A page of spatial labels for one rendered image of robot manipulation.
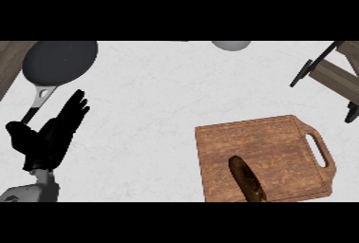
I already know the grey round bowl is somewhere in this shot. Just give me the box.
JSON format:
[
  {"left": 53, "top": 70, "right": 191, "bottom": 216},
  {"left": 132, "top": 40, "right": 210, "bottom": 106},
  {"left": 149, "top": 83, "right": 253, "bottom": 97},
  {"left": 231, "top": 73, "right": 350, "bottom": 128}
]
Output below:
[{"left": 210, "top": 41, "right": 253, "bottom": 52}]

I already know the brown wooden panel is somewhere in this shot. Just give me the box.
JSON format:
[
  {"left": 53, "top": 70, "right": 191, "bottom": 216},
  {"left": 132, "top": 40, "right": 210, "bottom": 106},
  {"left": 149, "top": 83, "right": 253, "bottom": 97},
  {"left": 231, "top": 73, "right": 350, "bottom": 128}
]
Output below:
[{"left": 0, "top": 41, "right": 40, "bottom": 102}]

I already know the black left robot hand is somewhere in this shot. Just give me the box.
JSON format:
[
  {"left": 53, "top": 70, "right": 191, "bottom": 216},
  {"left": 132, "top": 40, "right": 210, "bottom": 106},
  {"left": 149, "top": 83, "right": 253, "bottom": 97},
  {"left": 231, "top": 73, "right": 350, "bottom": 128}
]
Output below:
[{"left": 5, "top": 88, "right": 92, "bottom": 173}]

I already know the long brown bread loaf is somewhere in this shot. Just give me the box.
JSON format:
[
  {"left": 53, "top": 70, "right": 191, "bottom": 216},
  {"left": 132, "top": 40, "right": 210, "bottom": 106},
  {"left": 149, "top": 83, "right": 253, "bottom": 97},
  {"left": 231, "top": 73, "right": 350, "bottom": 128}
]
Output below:
[{"left": 228, "top": 155, "right": 269, "bottom": 203}]

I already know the dark grey frying pan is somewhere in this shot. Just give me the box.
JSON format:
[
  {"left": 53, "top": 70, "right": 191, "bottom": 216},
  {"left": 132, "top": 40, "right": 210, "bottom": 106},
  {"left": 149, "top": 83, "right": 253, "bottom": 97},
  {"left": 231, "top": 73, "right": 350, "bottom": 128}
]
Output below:
[{"left": 19, "top": 41, "right": 99, "bottom": 125}]

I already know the brown wooden cutting board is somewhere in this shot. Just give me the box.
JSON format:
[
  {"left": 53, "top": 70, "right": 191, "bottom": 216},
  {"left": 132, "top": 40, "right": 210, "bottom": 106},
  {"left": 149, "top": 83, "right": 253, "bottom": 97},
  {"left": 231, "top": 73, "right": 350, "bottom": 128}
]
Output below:
[{"left": 194, "top": 114, "right": 339, "bottom": 203}]

